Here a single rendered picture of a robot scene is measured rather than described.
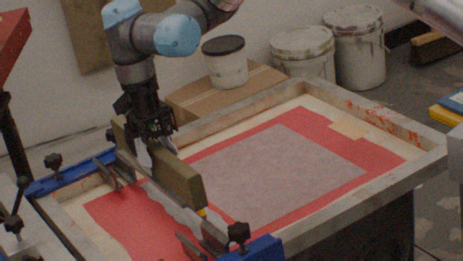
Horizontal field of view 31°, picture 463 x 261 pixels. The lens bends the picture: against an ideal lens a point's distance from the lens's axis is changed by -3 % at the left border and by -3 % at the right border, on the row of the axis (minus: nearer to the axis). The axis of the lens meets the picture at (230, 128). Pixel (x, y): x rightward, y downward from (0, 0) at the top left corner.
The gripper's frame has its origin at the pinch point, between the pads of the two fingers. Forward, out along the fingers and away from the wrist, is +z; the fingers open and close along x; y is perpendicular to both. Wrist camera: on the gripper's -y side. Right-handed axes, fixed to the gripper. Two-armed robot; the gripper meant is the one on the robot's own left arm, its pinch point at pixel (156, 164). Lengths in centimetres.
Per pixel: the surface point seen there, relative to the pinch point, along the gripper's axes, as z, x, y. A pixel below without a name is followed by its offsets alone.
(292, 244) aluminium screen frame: 11.5, 11.3, 28.9
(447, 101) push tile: 12, 71, 9
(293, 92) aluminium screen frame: 12, 50, -26
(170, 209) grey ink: 13.3, 1.5, -3.3
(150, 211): 13.4, -2.0, -6.0
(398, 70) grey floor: 108, 207, -176
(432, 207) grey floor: 109, 130, -69
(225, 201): 13.5, 11.7, 2.7
